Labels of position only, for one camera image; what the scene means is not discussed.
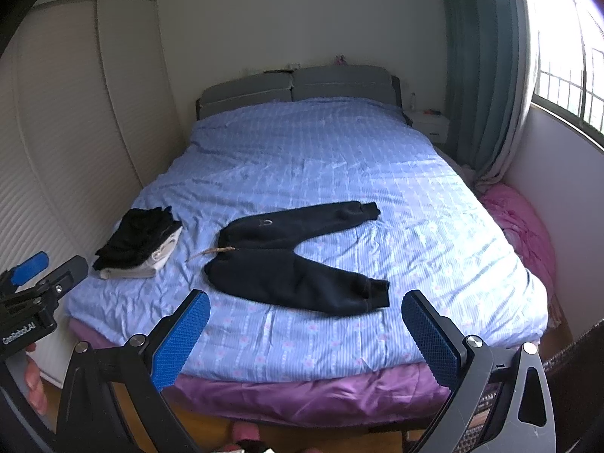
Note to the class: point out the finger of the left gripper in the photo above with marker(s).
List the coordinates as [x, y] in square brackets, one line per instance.
[21, 274]
[67, 276]

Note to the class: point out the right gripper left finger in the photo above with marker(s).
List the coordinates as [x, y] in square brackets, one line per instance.
[90, 416]

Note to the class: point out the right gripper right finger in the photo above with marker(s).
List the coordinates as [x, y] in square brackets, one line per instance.
[520, 420]

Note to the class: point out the person's left hand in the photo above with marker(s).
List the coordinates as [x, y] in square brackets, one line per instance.
[36, 395]

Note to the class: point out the folded black garment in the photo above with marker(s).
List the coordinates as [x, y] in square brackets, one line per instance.
[139, 234]

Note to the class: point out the folded white garment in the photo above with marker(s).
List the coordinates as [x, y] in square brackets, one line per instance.
[151, 266]

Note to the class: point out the purple bed sheet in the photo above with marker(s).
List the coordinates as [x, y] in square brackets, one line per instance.
[299, 368]

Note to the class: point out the white sliding wardrobe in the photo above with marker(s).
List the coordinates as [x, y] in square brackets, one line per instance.
[88, 119]

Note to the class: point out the pink blanket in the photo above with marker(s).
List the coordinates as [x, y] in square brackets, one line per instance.
[528, 236]

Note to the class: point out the blue floral bed cover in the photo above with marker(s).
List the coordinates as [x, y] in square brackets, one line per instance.
[379, 201]

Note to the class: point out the white nightstand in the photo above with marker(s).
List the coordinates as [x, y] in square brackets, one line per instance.
[433, 126]

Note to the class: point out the grey padded headboard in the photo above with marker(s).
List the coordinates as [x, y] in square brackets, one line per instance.
[284, 85]

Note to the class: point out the window with railing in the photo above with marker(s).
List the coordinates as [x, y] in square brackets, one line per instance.
[568, 39]

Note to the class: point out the green curtain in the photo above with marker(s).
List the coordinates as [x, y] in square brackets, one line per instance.
[491, 66]

